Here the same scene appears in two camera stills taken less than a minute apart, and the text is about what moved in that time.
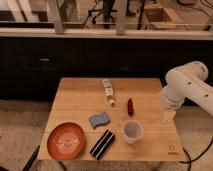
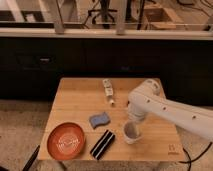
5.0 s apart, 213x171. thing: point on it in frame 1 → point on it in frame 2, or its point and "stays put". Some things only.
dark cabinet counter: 33,61 stays put
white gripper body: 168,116 → 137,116
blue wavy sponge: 97,120 stays put
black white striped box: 102,145 stays put
